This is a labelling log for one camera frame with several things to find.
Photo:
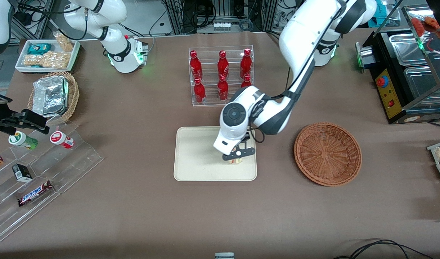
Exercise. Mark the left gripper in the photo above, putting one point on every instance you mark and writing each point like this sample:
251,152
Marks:
246,138

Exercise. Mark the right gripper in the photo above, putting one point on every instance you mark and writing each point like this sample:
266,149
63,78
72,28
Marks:
12,119

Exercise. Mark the triangular sandwich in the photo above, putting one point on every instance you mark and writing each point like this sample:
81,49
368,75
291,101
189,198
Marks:
235,161

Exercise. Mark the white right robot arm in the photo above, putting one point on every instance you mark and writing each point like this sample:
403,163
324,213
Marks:
116,54

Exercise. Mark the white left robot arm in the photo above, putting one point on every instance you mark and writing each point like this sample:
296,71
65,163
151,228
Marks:
299,32

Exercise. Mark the white snack tray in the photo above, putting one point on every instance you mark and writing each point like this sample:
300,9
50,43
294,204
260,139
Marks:
22,69

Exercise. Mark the cream rectangular tray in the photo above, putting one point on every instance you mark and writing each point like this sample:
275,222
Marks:
194,154

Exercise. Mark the light wicker basket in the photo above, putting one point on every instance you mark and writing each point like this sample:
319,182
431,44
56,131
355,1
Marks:
74,97

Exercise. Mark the brown wicker basket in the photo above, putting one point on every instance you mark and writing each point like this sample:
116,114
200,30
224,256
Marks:
328,154

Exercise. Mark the green drink cup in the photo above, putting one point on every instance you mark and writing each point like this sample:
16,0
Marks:
22,140

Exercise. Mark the silver foil package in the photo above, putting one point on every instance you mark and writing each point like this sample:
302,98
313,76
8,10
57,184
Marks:
49,95

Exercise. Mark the clear bag of nuts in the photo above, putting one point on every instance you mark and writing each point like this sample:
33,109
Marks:
32,60
56,60
65,42

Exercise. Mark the red drink cup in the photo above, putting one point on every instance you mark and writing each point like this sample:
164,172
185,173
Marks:
61,139

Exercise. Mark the clear acrylic bottle rack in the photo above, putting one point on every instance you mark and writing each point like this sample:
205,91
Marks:
209,102

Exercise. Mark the small black box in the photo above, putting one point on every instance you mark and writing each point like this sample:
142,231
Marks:
22,172

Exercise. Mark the teal snack packet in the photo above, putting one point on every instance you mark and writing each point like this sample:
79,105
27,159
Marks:
39,48

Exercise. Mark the red cola bottle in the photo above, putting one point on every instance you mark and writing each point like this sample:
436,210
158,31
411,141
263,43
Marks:
199,92
245,64
195,66
222,90
223,66
246,81

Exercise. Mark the clear acrylic stepped stand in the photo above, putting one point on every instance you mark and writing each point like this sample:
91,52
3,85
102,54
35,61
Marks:
72,162

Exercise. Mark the Snickers chocolate bar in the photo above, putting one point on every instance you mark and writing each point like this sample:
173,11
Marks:
35,193

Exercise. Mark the small grey white object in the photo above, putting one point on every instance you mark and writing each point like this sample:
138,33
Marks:
224,255

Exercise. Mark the white power strip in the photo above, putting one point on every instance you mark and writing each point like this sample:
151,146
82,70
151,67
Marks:
222,26

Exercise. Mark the black food warmer machine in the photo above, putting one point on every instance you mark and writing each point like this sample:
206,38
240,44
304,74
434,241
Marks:
389,93

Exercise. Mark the red food in warmer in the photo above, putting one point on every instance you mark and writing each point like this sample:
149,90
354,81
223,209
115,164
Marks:
427,23

